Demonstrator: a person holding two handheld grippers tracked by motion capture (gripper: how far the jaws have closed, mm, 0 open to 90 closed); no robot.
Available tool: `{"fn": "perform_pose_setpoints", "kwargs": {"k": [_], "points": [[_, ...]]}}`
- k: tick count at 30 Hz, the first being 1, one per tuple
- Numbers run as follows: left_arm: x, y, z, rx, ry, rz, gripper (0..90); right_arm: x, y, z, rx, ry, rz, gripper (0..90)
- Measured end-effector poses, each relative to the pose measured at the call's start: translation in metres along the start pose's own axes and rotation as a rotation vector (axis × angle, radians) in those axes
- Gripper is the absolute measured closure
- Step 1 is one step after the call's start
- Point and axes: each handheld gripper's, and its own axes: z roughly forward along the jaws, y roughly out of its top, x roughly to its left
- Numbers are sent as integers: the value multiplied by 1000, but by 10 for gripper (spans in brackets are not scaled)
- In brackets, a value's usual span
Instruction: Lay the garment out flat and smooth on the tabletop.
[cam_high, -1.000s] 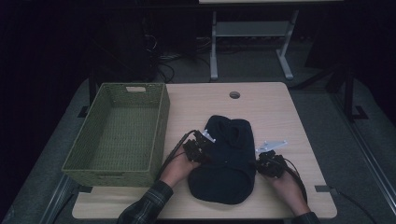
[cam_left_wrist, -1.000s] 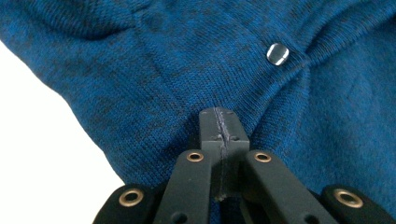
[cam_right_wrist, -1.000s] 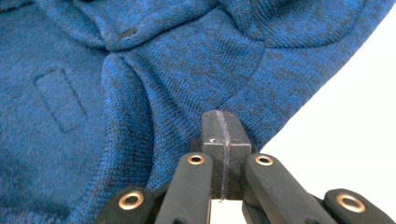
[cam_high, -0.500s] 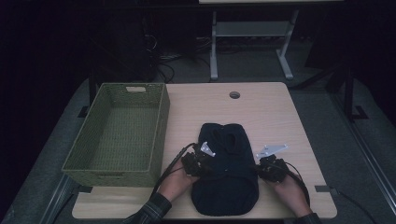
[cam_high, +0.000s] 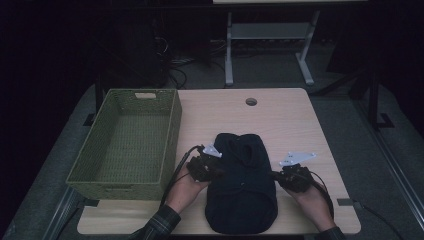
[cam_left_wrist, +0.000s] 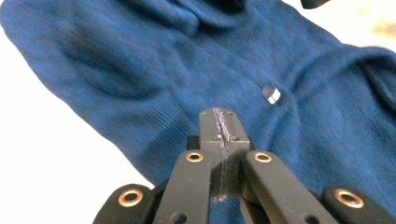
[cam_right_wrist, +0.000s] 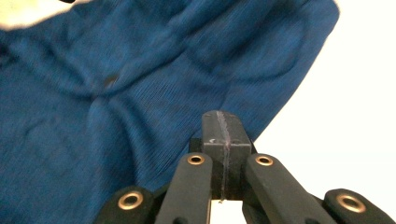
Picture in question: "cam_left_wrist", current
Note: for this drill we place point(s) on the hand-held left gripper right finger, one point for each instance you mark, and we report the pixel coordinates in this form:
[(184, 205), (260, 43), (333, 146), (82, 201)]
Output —
[(235, 140)]

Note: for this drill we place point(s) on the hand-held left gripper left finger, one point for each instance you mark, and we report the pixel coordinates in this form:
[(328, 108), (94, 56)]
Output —
[(210, 130)]

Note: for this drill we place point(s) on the dark blue sock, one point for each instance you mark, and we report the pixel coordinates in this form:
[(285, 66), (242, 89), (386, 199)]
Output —
[(155, 62)]

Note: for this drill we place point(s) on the small white plastic tag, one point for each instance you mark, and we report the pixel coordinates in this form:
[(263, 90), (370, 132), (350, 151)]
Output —
[(271, 95)]

